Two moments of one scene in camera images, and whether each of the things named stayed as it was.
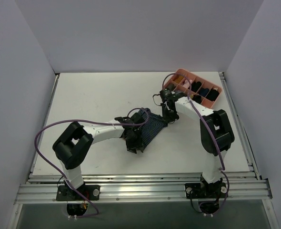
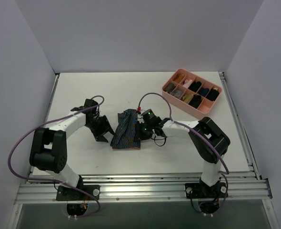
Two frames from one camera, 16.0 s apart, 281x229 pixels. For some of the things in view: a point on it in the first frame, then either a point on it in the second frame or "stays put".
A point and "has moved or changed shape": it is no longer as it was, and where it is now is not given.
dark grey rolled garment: [171, 86] stays put
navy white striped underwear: [151, 128] has moved or changed shape
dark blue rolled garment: [203, 91] stays put
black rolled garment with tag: [213, 95] stays put
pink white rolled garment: [187, 83] stays put
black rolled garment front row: [197, 98] stays put
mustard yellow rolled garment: [179, 78] stays put
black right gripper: [169, 114] → [138, 131]
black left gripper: [135, 143] → [100, 125]
